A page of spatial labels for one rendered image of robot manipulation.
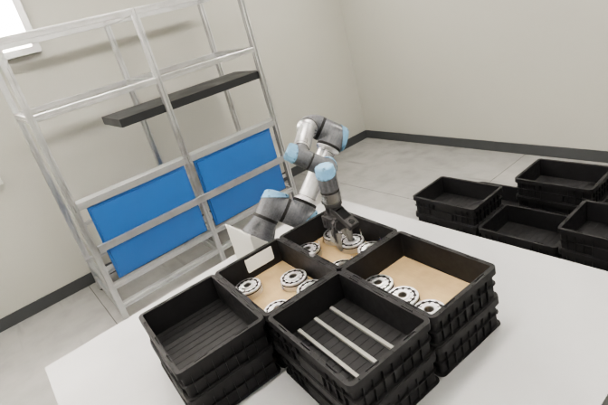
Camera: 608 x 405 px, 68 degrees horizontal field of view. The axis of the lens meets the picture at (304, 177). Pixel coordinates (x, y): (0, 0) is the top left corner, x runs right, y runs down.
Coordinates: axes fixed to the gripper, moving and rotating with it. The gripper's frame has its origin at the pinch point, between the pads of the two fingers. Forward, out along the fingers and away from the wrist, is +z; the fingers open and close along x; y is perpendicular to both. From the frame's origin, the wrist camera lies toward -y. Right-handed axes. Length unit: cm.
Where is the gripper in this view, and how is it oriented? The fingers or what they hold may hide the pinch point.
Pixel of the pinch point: (346, 246)
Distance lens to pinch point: 183.0
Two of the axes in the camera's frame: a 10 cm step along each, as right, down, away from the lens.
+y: -5.8, -1.7, 8.0
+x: -7.8, 4.0, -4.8
